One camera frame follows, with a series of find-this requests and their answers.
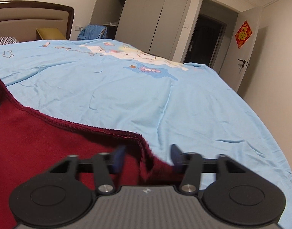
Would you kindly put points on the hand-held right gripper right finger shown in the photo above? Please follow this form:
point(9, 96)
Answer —
point(175, 155)

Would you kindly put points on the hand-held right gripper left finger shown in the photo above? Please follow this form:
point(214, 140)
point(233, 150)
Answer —
point(118, 158)

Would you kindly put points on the dark red long-sleeved shirt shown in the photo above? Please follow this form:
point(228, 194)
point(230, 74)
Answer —
point(41, 138)

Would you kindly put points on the blue clothes heap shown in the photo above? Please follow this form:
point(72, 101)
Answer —
point(92, 32)

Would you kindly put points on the light blue printed duvet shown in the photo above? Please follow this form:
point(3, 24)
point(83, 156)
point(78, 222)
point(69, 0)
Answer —
point(112, 88)

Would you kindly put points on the white room door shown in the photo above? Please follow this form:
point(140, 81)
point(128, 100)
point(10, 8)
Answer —
point(252, 71)

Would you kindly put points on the small white item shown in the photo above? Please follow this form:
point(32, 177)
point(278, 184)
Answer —
point(110, 23)

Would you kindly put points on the red diamond door decoration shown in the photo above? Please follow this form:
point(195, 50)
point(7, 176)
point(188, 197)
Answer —
point(243, 34)

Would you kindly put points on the grey built-in wardrobe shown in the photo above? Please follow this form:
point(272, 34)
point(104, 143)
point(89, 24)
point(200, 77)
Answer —
point(148, 16)

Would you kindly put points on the mustard yellow pillow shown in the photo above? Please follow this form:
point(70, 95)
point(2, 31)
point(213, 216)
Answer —
point(50, 33)

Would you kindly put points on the open grey wardrobe door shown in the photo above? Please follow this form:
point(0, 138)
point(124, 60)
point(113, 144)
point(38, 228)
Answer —
point(100, 4)

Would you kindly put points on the houndstooth pillow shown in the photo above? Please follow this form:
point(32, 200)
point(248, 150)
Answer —
point(5, 41)

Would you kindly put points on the brown padded bed headboard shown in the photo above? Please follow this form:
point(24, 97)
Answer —
point(29, 21)

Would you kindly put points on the dark doorway frame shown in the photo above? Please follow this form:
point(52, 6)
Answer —
point(205, 38)

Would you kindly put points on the white wall socket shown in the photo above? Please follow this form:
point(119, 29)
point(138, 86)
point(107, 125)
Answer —
point(78, 28)

